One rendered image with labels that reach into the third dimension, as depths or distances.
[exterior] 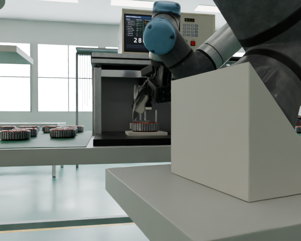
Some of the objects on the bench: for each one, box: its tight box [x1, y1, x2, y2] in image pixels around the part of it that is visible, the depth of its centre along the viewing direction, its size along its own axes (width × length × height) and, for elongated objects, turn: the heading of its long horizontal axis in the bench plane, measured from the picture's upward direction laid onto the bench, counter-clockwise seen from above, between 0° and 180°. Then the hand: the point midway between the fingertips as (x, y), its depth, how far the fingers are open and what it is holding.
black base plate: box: [93, 131, 171, 146], centre depth 116 cm, size 47×64×2 cm
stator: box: [0, 130, 31, 141], centre depth 112 cm, size 11×11×4 cm
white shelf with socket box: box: [0, 44, 33, 132], centre depth 156 cm, size 35×37×46 cm
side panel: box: [92, 69, 96, 136], centre depth 148 cm, size 28×3×32 cm
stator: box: [131, 122, 159, 132], centre depth 112 cm, size 11×11×4 cm
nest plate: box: [125, 131, 168, 136], centre depth 112 cm, size 15×15×1 cm
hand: (154, 115), depth 92 cm, fingers open, 14 cm apart
